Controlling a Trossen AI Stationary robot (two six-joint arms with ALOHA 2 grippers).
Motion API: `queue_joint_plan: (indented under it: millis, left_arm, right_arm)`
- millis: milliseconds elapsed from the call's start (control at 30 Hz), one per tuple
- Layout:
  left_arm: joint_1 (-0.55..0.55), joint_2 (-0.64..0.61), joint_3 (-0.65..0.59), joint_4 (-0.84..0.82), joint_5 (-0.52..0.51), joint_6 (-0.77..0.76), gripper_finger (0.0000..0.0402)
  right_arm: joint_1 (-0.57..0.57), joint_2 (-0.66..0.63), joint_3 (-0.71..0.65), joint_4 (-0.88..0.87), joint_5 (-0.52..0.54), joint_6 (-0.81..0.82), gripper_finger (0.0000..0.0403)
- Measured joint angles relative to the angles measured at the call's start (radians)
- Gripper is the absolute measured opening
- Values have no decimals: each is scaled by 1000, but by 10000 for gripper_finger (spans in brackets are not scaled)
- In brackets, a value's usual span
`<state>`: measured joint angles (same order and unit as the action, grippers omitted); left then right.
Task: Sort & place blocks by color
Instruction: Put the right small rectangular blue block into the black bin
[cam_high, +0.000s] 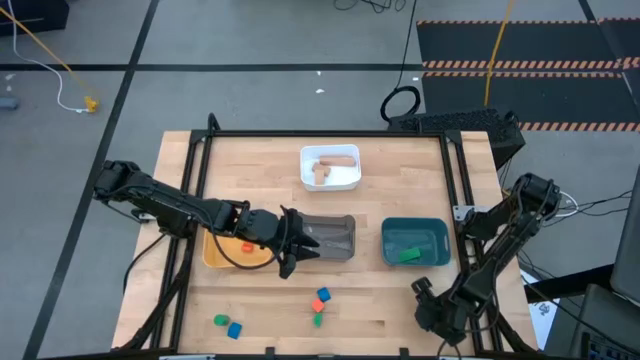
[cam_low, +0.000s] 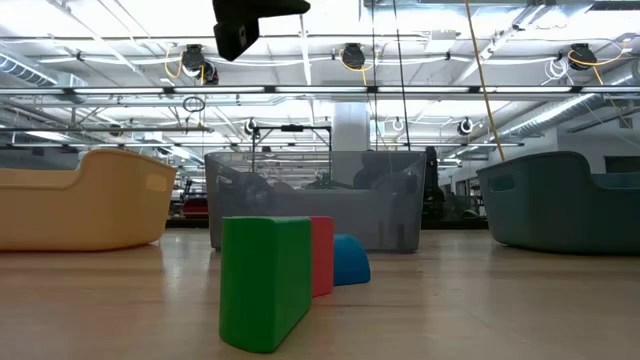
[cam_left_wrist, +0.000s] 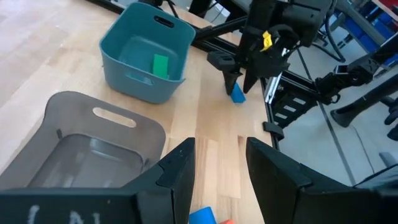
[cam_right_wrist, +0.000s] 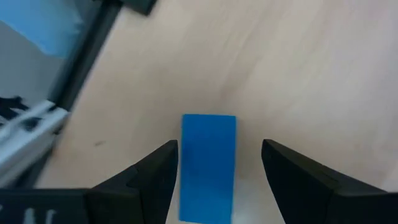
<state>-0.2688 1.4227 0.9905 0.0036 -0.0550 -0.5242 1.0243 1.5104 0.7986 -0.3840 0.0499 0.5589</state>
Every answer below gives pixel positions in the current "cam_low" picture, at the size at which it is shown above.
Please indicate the green block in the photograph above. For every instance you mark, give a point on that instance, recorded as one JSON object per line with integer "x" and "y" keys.
{"x": 265, "y": 280}

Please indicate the black upright equipment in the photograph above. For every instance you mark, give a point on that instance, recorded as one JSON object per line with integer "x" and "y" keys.
{"x": 431, "y": 175}

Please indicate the white pillar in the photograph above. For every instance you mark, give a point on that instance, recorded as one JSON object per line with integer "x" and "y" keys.
{"x": 350, "y": 127}

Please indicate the grey translucent plastic bin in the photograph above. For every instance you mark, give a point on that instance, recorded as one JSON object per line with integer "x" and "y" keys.
{"x": 380, "y": 225}

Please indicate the silver ventilation duct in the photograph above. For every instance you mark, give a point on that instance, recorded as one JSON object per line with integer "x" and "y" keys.
{"x": 25, "y": 70}
{"x": 565, "y": 107}

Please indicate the teal plastic bin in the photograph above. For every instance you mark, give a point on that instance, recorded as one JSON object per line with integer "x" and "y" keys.
{"x": 550, "y": 210}

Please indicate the blue rounded block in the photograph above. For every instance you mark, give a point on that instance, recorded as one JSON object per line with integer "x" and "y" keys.
{"x": 350, "y": 262}

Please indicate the ceiling light bar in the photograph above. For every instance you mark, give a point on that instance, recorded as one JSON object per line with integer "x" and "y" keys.
{"x": 320, "y": 90}

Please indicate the person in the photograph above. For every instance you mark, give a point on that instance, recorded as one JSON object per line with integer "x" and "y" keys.
{"x": 372, "y": 172}

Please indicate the red box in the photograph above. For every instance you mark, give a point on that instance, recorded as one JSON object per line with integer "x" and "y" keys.
{"x": 195, "y": 206}

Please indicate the yellow plastic bin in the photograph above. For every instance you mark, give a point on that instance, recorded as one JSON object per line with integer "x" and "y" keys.
{"x": 90, "y": 210}

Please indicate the orange square block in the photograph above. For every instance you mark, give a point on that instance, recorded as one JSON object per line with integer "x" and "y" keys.
{"x": 322, "y": 255}

